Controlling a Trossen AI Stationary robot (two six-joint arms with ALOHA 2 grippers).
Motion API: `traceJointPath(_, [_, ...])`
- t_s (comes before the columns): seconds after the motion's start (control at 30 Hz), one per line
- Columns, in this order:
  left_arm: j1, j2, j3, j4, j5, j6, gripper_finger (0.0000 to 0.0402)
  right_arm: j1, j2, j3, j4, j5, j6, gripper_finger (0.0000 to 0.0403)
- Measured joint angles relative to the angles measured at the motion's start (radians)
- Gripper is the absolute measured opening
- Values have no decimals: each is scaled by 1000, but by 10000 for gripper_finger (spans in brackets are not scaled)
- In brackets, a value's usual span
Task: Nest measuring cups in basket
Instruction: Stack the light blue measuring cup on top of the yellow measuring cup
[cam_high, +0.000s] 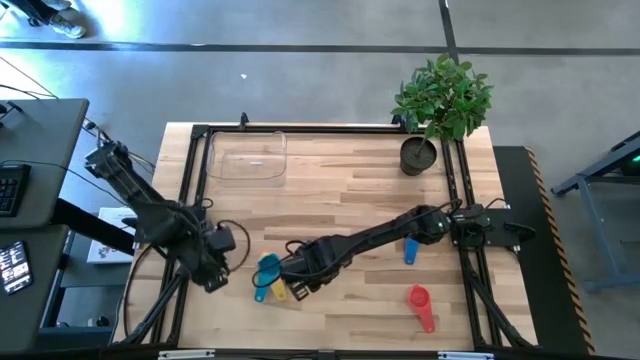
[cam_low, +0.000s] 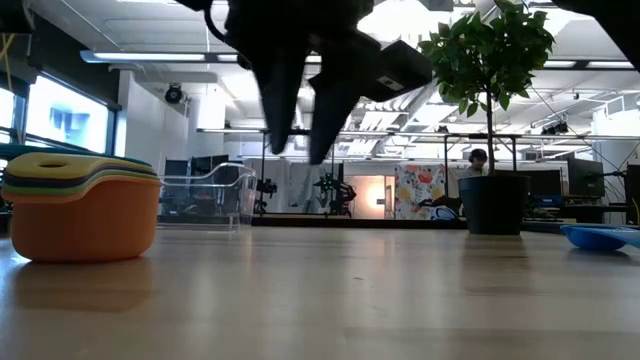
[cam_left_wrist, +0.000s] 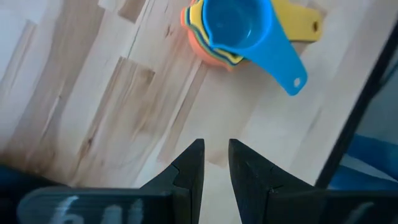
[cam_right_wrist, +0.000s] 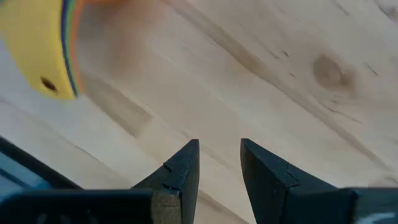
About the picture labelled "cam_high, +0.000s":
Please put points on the blue measuring cup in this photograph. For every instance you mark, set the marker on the blue measuring cup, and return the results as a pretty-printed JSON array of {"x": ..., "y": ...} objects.
[{"x": 411, "y": 250}]

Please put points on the clear plastic basket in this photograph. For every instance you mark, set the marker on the clear plastic basket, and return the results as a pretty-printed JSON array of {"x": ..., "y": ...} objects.
[{"x": 247, "y": 155}]

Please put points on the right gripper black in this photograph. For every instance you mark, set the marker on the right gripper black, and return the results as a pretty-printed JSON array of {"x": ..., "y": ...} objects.
[{"x": 315, "y": 262}]

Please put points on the potted green plant black pot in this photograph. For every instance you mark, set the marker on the potted green plant black pot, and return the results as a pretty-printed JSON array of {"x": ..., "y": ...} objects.
[{"x": 442, "y": 100}]

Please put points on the yellow measuring cup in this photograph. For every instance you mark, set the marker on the yellow measuring cup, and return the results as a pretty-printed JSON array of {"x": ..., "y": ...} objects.
[{"x": 280, "y": 291}]

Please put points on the white paper booklet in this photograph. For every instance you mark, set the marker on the white paper booklet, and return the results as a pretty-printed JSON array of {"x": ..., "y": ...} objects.
[{"x": 105, "y": 250}]

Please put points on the person's shoe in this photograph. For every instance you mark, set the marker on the person's shoe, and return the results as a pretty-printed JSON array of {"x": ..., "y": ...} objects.
[{"x": 70, "y": 27}]

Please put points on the dark grey desk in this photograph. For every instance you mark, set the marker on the dark grey desk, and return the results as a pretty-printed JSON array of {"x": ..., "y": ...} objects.
[{"x": 45, "y": 310}]

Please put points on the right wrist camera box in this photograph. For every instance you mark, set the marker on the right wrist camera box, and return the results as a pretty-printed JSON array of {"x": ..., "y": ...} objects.
[{"x": 300, "y": 291}]

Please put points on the black hazard-striped floor mat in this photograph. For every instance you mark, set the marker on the black hazard-striped floor mat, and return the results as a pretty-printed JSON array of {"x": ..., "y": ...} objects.
[{"x": 530, "y": 175}]

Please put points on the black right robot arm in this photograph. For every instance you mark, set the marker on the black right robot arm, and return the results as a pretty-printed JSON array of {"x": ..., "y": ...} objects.
[{"x": 385, "y": 232}]

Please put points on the black keyboard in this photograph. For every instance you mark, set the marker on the black keyboard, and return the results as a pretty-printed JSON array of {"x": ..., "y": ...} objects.
[{"x": 12, "y": 190}]

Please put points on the black smartphone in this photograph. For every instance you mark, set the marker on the black smartphone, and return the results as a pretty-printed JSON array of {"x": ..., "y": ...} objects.
[{"x": 15, "y": 267}]

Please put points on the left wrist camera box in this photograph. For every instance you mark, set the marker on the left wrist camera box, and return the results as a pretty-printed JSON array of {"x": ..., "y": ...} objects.
[{"x": 216, "y": 283}]

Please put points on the teal measuring cup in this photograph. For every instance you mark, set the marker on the teal measuring cup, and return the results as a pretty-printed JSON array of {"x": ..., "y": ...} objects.
[{"x": 270, "y": 267}]

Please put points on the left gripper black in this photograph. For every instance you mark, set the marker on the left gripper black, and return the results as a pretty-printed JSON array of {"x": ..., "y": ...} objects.
[{"x": 210, "y": 260}]

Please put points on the black aluminium table frame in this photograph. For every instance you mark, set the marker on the black aluminium table frame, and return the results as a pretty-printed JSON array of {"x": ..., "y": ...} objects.
[{"x": 325, "y": 129}]

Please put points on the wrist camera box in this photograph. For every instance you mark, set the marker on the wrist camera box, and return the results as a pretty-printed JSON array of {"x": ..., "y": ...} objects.
[
  {"x": 300, "y": 291},
  {"x": 216, "y": 283}
]

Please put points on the white label strip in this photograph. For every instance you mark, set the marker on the white label strip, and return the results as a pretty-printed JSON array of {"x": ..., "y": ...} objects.
[
  {"x": 187, "y": 354},
  {"x": 465, "y": 355}
]

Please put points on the blue-grey metal stand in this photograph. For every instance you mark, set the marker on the blue-grey metal stand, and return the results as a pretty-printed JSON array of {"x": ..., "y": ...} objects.
[{"x": 585, "y": 200}]

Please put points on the red measuring cup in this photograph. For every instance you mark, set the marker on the red measuring cup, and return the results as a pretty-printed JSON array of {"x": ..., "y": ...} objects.
[{"x": 420, "y": 300}]

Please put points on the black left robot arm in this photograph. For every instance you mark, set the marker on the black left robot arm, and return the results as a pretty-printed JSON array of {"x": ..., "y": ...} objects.
[{"x": 150, "y": 212}]

